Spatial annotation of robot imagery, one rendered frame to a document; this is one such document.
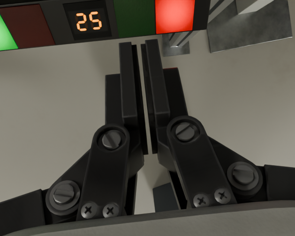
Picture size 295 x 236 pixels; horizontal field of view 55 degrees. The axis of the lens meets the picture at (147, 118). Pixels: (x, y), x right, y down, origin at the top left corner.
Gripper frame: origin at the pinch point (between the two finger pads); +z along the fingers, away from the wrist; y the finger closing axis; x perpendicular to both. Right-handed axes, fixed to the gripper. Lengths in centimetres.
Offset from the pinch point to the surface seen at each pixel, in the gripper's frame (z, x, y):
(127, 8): 11.3, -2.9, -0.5
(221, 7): 29.1, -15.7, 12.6
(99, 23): 11.3, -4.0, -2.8
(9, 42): 11.3, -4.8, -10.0
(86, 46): 62, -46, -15
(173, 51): 59, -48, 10
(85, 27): 11.3, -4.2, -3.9
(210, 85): 51, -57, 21
